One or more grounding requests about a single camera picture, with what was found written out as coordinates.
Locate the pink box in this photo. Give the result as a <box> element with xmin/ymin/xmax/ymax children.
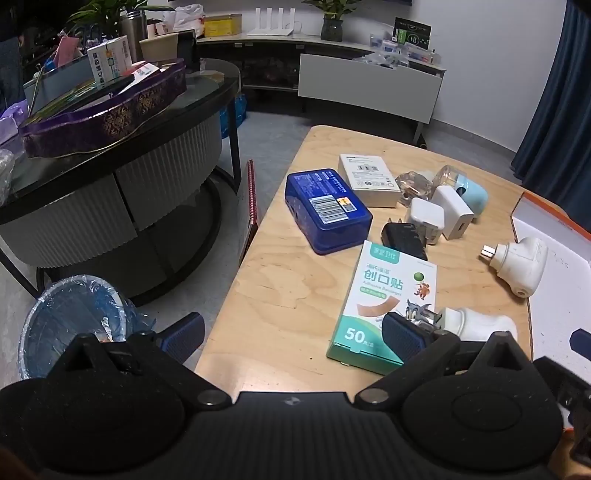
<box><xmin>54</xmin><ymin>34</ymin><xmax>77</xmax><ymax>68</ymax></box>

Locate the white medicine box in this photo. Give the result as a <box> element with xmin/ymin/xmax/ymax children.
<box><xmin>87</xmin><ymin>37</ymin><xmax>132</xmax><ymax>88</ymax></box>

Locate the leafy green plant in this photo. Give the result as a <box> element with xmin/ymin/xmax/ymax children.
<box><xmin>67</xmin><ymin>0</ymin><xmax>162</xmax><ymax>33</ymax></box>

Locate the blue plastic box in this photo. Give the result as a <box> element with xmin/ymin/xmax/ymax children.
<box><xmin>284</xmin><ymin>169</ymin><xmax>374</xmax><ymax>256</ymax></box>

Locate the potted plant in dark pot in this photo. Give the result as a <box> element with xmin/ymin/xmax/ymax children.
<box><xmin>302</xmin><ymin>0</ymin><xmax>363</xmax><ymax>43</ymax></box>

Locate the clear plastic plug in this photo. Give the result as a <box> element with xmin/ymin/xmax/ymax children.
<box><xmin>394</xmin><ymin>171</ymin><xmax>435</xmax><ymax>204</ymax></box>

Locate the round black coffee table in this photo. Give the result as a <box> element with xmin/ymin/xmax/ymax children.
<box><xmin>0</xmin><ymin>58</ymin><xmax>243</xmax><ymax>301</ymax></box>

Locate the small white charger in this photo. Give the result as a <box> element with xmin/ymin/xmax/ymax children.
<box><xmin>404</xmin><ymin>198</ymin><xmax>445</xmax><ymax>245</ymax></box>

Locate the purple plastic bag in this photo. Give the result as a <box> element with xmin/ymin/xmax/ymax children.
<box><xmin>0</xmin><ymin>104</ymin><xmax>24</xmax><ymax>148</ymax></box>

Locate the white cabinet drawer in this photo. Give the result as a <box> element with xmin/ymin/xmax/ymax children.
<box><xmin>298</xmin><ymin>53</ymin><xmax>444</xmax><ymax>125</ymax></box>

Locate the red white small box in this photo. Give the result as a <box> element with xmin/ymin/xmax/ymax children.
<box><xmin>122</xmin><ymin>62</ymin><xmax>162</xmax><ymax>86</ymax></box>

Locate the blue curtain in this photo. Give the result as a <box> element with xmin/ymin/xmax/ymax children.
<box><xmin>512</xmin><ymin>0</ymin><xmax>591</xmax><ymax>217</ymax></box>

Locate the steel thermos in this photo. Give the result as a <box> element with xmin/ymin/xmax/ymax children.
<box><xmin>119</xmin><ymin>9</ymin><xmax>147</xmax><ymax>63</ymax></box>

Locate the grey tv cabinet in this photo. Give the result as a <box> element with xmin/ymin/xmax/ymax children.
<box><xmin>196</xmin><ymin>32</ymin><xmax>448</xmax><ymax>148</ymax></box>

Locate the purple patterned tin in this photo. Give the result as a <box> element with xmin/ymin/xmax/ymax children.
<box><xmin>19</xmin><ymin>58</ymin><xmax>188</xmax><ymax>159</ymax></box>

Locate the white cardboard box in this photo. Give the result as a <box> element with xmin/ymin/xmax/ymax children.
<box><xmin>338</xmin><ymin>154</ymin><xmax>400</xmax><ymax>208</ymax></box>

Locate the black green box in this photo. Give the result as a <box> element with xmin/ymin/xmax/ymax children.
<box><xmin>392</xmin><ymin>17</ymin><xmax>432</xmax><ymax>49</ymax></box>

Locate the white plug-in device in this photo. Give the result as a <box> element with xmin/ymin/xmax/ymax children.
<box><xmin>480</xmin><ymin>236</ymin><xmax>549</xmax><ymax>298</ymax></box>
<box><xmin>425</xmin><ymin>307</ymin><xmax>519</xmax><ymax>344</ymax></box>

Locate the trash bin with blue bag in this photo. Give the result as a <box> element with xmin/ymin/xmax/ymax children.
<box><xmin>17</xmin><ymin>275</ymin><xmax>155</xmax><ymax>380</ymax></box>

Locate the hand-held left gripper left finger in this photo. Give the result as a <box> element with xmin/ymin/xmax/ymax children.
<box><xmin>46</xmin><ymin>313</ymin><xmax>232</xmax><ymax>411</ymax></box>

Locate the light blue plug-in device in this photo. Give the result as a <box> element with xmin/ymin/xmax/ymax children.
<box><xmin>436</xmin><ymin>165</ymin><xmax>490</xmax><ymax>222</ymax></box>

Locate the heap of clear packets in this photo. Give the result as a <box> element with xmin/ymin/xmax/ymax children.
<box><xmin>353</xmin><ymin>37</ymin><xmax>439</xmax><ymax>70</ymax></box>

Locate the white plastic bag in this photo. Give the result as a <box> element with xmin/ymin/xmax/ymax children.
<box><xmin>161</xmin><ymin>4</ymin><xmax>206</xmax><ymax>38</ymax></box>

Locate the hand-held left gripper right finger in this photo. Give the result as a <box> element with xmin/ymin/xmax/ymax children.
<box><xmin>355</xmin><ymin>311</ymin><xmax>536</xmax><ymax>411</ymax></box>

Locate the yellow box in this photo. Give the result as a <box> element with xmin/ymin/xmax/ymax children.
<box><xmin>203</xmin><ymin>14</ymin><xmax>243</xmax><ymax>38</ymax></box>

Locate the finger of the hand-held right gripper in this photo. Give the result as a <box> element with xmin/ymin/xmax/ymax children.
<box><xmin>569</xmin><ymin>328</ymin><xmax>591</xmax><ymax>354</ymax></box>

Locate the red notebook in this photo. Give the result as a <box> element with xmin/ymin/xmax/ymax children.
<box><xmin>240</xmin><ymin>159</ymin><xmax>260</xmax><ymax>266</ymax></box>

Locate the green white bandage box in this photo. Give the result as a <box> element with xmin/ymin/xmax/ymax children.
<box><xmin>326</xmin><ymin>240</ymin><xmax>438</xmax><ymax>376</ymax></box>

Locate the large white charger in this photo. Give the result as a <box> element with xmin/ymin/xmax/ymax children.
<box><xmin>431</xmin><ymin>185</ymin><xmax>475</xmax><ymax>241</ymax></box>

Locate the black charger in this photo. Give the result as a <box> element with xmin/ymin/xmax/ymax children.
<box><xmin>381</xmin><ymin>222</ymin><xmax>429</xmax><ymax>261</ymax></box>

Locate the orange-rimmed white box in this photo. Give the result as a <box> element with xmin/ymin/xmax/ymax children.
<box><xmin>510</xmin><ymin>191</ymin><xmax>591</xmax><ymax>365</ymax></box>

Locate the white router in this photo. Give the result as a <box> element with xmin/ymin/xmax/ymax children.
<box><xmin>247</xmin><ymin>7</ymin><xmax>296</xmax><ymax>38</ymax></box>

